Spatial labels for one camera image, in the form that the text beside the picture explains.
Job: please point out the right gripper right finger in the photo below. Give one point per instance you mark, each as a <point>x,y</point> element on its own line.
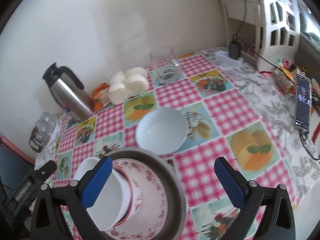
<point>248,196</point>

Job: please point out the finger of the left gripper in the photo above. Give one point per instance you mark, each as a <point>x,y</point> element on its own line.
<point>15,208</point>

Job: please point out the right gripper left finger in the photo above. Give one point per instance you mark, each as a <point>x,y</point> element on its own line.
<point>48,221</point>

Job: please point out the white angular bowl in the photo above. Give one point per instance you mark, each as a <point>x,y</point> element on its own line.
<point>103,197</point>

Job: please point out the pink floral round plate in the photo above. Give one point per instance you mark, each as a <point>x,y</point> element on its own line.
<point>150,205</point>

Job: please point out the large stainless steel pan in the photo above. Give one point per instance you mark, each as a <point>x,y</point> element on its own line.
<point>177,207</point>

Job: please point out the strawberry pattern bowl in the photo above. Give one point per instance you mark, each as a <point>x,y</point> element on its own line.
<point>132,196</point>

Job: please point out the upturned drinking glass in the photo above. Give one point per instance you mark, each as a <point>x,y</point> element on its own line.
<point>47,123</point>

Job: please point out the smartphone with lit screen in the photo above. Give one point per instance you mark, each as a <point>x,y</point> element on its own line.
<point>303,102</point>

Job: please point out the checked picture tablecloth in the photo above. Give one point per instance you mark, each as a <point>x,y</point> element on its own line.
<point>233,112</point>

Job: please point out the stainless steel thermos jug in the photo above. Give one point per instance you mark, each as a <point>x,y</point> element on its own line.
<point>68,92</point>

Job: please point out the orange snack packet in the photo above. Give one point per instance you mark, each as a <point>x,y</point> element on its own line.
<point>100,96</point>

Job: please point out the colourful candy tube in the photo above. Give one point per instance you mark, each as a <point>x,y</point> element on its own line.
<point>285,80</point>

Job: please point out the light blue small bowl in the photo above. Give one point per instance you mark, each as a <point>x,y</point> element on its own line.
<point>162,131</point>

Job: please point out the grey sofa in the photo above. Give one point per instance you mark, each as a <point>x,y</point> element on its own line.
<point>309,33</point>

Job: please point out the black power adapter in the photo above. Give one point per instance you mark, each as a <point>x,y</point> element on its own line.
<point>234,48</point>

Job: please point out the white power strip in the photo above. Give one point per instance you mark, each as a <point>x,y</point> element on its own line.
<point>223,57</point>

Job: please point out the clear glass mug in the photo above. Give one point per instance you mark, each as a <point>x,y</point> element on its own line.
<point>165,65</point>

